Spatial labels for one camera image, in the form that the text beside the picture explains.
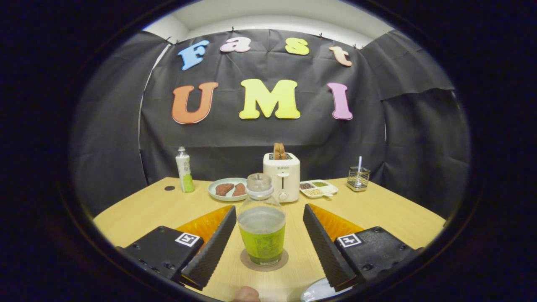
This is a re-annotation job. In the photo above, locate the white bottle green band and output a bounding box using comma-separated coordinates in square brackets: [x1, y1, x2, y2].
[175, 146, 195, 193]

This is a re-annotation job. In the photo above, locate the white divided dish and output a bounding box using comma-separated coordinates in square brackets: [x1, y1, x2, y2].
[299, 180, 339, 198]

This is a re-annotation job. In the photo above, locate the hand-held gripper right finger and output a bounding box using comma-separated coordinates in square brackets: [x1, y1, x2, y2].
[303, 203, 424, 293]

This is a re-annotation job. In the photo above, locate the cream toaster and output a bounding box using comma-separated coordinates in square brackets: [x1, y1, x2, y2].
[263, 152, 301, 203]

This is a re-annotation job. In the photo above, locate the pale blue cup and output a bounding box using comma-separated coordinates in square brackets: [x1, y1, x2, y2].
[300, 277, 353, 302]

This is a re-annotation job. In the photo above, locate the round brown coaster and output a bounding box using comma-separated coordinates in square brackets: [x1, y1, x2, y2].
[240, 248, 289, 272]

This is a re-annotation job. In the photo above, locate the clear juice bottle green label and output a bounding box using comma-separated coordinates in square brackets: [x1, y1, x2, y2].
[237, 173, 287, 266]

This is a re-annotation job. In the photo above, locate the pale green plate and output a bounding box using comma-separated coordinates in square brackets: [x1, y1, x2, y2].
[208, 177, 249, 202]

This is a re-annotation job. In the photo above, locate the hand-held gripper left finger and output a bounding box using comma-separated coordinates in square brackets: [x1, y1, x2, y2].
[122, 205, 237, 291]

